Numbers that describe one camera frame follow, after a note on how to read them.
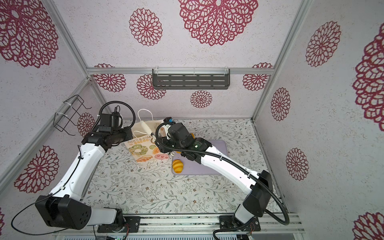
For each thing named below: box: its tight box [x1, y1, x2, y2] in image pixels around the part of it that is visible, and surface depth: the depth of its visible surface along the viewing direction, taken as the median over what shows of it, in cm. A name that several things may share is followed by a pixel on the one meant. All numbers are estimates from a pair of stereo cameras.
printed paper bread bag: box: [124, 119, 170, 163], surface depth 83 cm
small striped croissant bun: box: [172, 159, 184, 174], surface depth 93 cm
